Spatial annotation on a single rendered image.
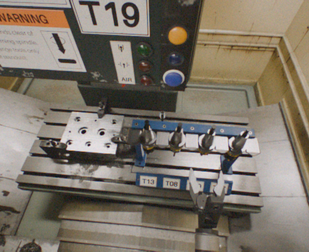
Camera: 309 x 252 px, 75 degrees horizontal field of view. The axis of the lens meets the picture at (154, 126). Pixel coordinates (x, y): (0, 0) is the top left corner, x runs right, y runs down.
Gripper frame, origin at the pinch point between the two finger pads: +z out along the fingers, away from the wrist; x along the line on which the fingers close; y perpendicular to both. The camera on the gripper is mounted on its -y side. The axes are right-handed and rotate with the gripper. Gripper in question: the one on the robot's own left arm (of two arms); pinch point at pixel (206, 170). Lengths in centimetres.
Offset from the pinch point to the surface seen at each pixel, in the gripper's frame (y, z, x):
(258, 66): 41, 101, 51
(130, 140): -2.1, 8.1, -28.3
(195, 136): -2.0, 12.4, -4.1
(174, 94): 36, 63, -12
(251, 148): -2.1, 9.0, 16.0
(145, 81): -43.9, -0.4, -19.4
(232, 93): 64, 93, 38
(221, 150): -2.1, 7.4, 5.3
